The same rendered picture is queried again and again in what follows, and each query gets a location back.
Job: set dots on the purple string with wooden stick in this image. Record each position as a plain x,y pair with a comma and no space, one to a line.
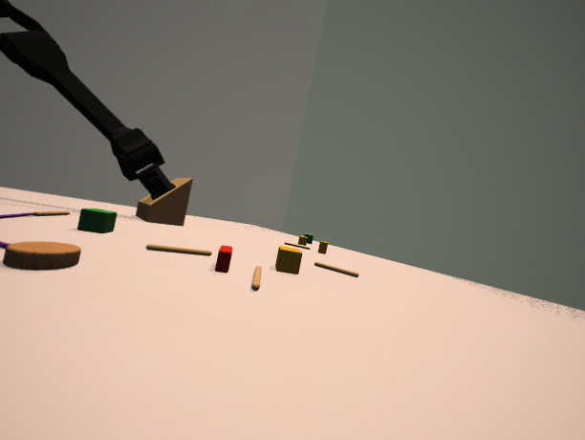
37,213

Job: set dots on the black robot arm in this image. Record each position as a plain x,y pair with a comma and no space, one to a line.
36,52

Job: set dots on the round wooden disc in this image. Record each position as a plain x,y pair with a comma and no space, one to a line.
41,255

